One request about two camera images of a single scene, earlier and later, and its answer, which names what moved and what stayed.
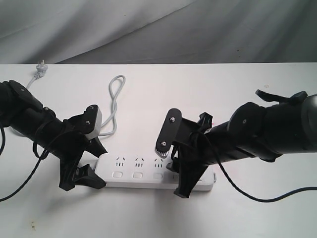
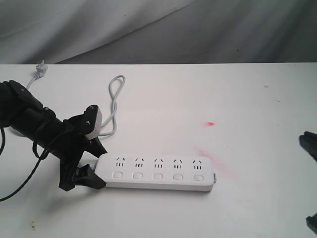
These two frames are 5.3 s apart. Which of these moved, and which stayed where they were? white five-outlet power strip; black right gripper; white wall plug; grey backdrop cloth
Moved: black right gripper
Stayed: grey backdrop cloth; white wall plug; white five-outlet power strip
